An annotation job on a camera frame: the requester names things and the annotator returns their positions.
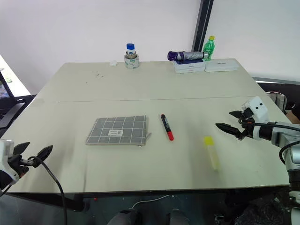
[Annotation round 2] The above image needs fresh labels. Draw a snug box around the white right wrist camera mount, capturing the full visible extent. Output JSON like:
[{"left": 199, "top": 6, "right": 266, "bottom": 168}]
[{"left": 241, "top": 96, "right": 270, "bottom": 141}]

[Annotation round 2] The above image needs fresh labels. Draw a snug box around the dark laptop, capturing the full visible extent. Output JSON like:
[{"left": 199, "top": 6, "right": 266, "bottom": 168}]
[{"left": 0, "top": 69, "right": 27, "bottom": 129}]

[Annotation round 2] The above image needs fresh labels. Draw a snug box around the black plastic bag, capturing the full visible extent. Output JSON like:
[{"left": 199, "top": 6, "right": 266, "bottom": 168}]
[{"left": 224, "top": 190, "right": 293, "bottom": 225}]

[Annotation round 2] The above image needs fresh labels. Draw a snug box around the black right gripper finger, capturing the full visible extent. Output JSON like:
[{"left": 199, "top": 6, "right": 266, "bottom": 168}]
[
  {"left": 228, "top": 110, "right": 245, "bottom": 120},
  {"left": 215, "top": 122, "right": 244, "bottom": 139}
]

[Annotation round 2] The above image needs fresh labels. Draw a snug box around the green bottle with yellow cap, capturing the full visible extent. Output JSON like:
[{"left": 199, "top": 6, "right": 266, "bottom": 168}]
[{"left": 202, "top": 35, "right": 216, "bottom": 62}]

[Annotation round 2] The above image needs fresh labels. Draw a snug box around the flat white box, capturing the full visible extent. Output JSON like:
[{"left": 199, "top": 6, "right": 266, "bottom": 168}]
[{"left": 204, "top": 58, "right": 240, "bottom": 73}]

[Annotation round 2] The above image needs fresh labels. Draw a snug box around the small bottle with blue cap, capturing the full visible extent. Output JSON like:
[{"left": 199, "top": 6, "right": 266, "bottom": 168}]
[{"left": 126, "top": 43, "right": 137, "bottom": 56}]

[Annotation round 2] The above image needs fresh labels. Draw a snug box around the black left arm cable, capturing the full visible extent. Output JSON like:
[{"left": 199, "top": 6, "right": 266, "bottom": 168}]
[{"left": 27, "top": 156, "right": 68, "bottom": 225}]

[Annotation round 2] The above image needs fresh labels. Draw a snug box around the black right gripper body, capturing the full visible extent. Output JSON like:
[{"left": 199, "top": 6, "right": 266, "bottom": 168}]
[{"left": 236, "top": 108, "right": 255, "bottom": 141}]

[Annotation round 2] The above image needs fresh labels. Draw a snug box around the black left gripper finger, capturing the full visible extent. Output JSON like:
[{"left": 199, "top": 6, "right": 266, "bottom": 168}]
[
  {"left": 34, "top": 144, "right": 54, "bottom": 163},
  {"left": 13, "top": 142, "right": 31, "bottom": 156}
]

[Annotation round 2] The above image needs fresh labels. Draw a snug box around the grey checked fabric pencil case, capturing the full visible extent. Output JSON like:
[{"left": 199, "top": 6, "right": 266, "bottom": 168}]
[{"left": 85, "top": 115, "right": 152, "bottom": 148}]

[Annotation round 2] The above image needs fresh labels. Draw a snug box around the thin white cable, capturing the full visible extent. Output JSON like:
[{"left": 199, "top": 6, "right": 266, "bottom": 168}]
[{"left": 132, "top": 194, "right": 171, "bottom": 210}]

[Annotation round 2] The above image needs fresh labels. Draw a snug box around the dark vertical window post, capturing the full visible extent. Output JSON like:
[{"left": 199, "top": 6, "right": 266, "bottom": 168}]
[{"left": 191, "top": 0, "right": 214, "bottom": 53}]

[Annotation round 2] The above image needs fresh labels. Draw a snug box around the white box with blue top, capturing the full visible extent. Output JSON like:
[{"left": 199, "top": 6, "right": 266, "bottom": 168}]
[{"left": 173, "top": 58, "right": 205, "bottom": 75}]

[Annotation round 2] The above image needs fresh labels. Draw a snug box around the white tape roll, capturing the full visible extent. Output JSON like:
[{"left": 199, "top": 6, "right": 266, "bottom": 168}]
[{"left": 123, "top": 53, "right": 141, "bottom": 69}]

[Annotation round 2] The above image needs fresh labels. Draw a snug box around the dark rounded shape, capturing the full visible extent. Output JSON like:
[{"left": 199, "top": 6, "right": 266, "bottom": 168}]
[
  {"left": 107, "top": 208, "right": 142, "bottom": 225},
  {"left": 165, "top": 208, "right": 191, "bottom": 225}
]

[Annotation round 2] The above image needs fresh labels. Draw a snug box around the black side desk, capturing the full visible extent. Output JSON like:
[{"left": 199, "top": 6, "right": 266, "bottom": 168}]
[{"left": 251, "top": 76, "right": 300, "bottom": 116}]

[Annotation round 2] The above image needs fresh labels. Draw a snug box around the black table frame bar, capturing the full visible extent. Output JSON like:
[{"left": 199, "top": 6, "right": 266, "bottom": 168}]
[{"left": 4, "top": 191, "right": 91, "bottom": 212}]

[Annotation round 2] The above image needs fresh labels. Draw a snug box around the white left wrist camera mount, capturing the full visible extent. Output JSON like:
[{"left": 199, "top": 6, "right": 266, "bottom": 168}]
[{"left": 0, "top": 139, "right": 20, "bottom": 186}]

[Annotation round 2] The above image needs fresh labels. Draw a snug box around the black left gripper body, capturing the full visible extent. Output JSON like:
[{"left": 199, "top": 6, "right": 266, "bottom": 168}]
[{"left": 7, "top": 153, "right": 42, "bottom": 179}]

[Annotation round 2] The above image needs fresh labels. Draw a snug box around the black marker with red cap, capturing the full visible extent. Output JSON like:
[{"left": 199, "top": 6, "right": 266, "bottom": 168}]
[{"left": 160, "top": 113, "right": 175, "bottom": 142}]

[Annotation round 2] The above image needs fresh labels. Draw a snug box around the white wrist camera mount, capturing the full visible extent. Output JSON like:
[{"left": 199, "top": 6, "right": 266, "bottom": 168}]
[
  {"left": 0, "top": 139, "right": 20, "bottom": 186},
  {"left": 241, "top": 96, "right": 270, "bottom": 141}
]

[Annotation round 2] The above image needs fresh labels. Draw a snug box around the yellow glue stick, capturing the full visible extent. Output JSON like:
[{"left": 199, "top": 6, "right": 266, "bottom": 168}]
[{"left": 203, "top": 135, "right": 222, "bottom": 172}]

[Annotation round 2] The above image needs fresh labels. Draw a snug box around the folded purple grey umbrella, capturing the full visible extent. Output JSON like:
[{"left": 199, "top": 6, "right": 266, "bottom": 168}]
[{"left": 167, "top": 50, "right": 210, "bottom": 62}]

